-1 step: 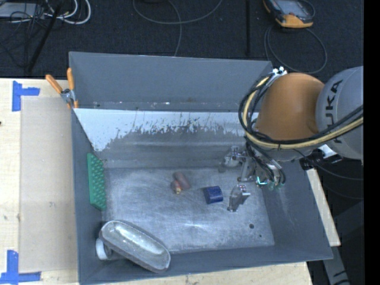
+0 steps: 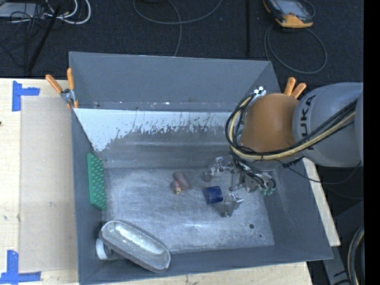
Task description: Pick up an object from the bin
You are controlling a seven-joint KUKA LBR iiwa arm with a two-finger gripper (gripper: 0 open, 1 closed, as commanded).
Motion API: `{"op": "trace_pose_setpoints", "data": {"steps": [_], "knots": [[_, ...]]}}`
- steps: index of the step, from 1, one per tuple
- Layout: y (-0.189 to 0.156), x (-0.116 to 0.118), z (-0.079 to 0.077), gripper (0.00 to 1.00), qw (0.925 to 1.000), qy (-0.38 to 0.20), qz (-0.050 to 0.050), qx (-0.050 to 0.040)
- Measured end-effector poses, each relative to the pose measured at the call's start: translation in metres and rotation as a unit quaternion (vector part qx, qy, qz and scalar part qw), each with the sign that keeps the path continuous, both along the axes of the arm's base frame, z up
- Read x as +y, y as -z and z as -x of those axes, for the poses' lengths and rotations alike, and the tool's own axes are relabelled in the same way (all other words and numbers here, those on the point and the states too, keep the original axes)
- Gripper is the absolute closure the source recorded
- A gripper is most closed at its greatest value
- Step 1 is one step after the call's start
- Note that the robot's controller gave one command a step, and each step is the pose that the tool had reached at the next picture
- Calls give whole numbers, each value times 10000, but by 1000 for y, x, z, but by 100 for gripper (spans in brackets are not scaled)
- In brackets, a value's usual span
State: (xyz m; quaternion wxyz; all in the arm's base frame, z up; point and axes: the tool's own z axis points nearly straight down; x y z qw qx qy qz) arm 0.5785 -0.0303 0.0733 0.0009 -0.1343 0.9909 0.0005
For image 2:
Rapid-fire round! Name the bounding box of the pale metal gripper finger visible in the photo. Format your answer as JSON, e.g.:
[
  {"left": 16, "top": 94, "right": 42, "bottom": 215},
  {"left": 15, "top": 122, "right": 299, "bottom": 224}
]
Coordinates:
[
  {"left": 203, "top": 156, "right": 231, "bottom": 182},
  {"left": 219, "top": 192, "right": 245, "bottom": 219}
]

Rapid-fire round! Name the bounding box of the blue cup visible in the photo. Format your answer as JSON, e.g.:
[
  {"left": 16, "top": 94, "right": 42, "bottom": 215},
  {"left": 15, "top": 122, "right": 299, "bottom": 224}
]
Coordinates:
[{"left": 202, "top": 185, "right": 224, "bottom": 205}]

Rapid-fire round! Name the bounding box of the red-brown small toy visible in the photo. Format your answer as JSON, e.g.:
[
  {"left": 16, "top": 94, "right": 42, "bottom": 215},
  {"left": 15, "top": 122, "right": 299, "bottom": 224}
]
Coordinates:
[{"left": 170, "top": 171, "right": 192, "bottom": 195}]

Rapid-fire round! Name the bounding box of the grey metal bin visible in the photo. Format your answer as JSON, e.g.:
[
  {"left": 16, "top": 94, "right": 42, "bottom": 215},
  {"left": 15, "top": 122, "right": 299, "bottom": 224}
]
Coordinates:
[{"left": 68, "top": 51, "right": 334, "bottom": 285}]

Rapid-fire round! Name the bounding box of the clear plastic bottle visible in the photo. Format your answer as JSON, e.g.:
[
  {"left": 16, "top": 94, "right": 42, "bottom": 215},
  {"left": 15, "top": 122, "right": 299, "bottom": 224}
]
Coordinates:
[{"left": 95, "top": 219, "right": 172, "bottom": 274}]

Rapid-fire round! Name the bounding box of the dark green flat block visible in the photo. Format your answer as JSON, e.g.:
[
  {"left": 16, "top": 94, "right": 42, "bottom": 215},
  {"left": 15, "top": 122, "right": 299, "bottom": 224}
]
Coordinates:
[{"left": 86, "top": 153, "right": 107, "bottom": 211}]

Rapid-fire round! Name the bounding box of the pale wood flat board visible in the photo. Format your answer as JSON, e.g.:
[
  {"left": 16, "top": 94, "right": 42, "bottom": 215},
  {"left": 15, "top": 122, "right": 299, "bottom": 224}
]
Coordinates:
[{"left": 18, "top": 96, "right": 79, "bottom": 274}]

